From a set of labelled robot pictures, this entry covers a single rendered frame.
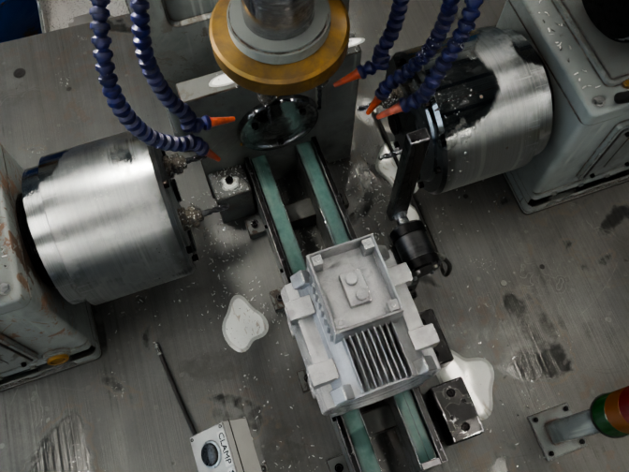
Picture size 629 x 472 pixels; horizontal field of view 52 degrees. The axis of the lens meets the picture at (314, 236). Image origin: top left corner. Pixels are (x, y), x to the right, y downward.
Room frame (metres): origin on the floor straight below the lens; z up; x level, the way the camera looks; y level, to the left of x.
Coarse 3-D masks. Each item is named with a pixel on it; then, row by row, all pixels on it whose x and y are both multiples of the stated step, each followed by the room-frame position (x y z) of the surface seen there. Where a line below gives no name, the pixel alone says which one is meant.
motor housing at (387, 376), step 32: (288, 288) 0.30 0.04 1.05; (320, 320) 0.24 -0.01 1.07; (416, 320) 0.25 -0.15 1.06; (320, 352) 0.20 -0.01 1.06; (352, 352) 0.19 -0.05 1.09; (384, 352) 0.19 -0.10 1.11; (416, 352) 0.20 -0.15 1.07; (352, 384) 0.15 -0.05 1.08; (384, 384) 0.15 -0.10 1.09; (416, 384) 0.17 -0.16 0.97
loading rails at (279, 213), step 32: (256, 160) 0.59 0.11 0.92; (320, 160) 0.59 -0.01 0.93; (256, 192) 0.52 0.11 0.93; (320, 192) 0.53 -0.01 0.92; (256, 224) 0.50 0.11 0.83; (288, 224) 0.46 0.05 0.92; (320, 224) 0.49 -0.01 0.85; (288, 256) 0.40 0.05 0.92; (352, 416) 0.13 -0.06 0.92; (384, 416) 0.14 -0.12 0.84; (416, 416) 0.13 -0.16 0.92; (352, 448) 0.08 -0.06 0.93; (416, 448) 0.08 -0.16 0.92
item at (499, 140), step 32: (480, 32) 0.71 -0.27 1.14; (512, 32) 0.72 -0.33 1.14; (480, 64) 0.63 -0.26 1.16; (512, 64) 0.63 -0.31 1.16; (448, 96) 0.57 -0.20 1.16; (480, 96) 0.58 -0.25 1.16; (512, 96) 0.58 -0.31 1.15; (544, 96) 0.59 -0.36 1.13; (416, 128) 0.58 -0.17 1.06; (448, 128) 0.53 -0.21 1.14; (480, 128) 0.53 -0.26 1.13; (512, 128) 0.54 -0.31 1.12; (544, 128) 0.56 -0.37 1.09; (448, 160) 0.49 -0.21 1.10; (480, 160) 0.51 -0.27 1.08; (512, 160) 0.52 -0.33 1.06
